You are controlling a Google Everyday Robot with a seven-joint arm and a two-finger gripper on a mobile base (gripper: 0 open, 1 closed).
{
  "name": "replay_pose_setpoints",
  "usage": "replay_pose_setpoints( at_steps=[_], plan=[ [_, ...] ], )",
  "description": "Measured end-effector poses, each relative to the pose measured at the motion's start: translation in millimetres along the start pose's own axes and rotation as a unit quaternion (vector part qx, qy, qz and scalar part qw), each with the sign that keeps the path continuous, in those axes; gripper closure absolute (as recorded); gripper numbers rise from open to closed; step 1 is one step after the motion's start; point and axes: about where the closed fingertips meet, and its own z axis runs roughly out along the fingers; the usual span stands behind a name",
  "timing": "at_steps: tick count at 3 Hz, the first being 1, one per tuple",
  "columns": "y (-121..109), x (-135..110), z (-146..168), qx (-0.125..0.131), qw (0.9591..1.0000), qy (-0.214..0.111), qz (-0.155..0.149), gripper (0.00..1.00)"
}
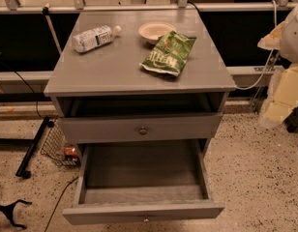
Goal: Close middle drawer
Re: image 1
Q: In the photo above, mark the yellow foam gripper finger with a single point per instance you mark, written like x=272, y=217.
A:
x=282, y=97

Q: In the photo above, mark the grey drawer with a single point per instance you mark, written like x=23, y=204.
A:
x=140, y=128
x=142, y=181

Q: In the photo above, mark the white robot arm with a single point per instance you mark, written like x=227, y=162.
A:
x=284, y=38

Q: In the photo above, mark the grey top drawer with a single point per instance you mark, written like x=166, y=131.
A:
x=140, y=128

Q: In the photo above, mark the grey wooden drawer cabinet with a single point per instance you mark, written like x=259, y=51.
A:
x=109, y=82

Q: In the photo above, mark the green chip bag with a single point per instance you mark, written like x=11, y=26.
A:
x=170, y=54

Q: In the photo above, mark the white ceramic bowl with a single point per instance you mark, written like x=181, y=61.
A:
x=152, y=31

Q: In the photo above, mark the clear plastic water bottle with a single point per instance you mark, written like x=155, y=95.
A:
x=94, y=38

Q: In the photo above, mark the red can in basket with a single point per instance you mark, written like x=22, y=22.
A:
x=70, y=152

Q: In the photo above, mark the wooden stick with black tip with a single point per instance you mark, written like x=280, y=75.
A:
x=45, y=12

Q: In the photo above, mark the black metal bar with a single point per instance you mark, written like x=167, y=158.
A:
x=22, y=171

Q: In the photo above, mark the black stand foot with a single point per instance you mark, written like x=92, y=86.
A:
x=8, y=211

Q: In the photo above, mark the wire mesh basket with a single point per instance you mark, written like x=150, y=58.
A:
x=53, y=146

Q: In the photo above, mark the metal railing frame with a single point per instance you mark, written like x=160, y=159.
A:
x=139, y=7

